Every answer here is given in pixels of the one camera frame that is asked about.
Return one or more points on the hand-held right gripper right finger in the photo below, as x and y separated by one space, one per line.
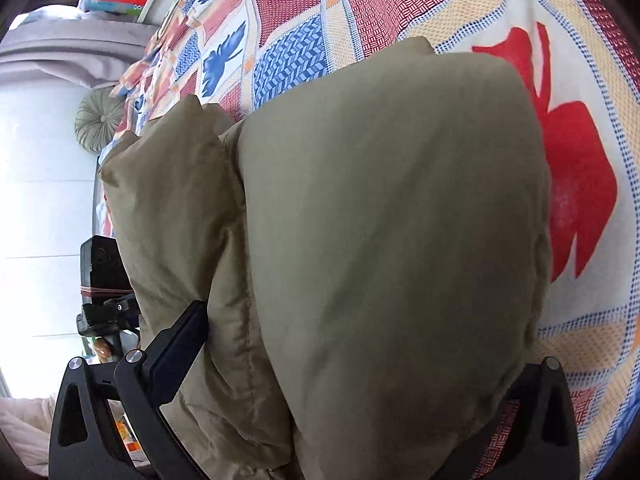
545 410

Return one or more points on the leaf patterned patchwork quilt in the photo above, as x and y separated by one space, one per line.
575 85

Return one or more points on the grey curtain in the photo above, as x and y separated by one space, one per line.
75 45

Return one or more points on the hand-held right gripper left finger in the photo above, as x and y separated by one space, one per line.
175 360

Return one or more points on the light pink cloth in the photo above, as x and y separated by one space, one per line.
25 425

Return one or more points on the person's left hand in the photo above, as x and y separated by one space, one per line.
102 350

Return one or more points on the khaki puffer jacket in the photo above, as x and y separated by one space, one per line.
375 260

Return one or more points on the grey round pleated cushion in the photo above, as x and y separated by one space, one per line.
100 117

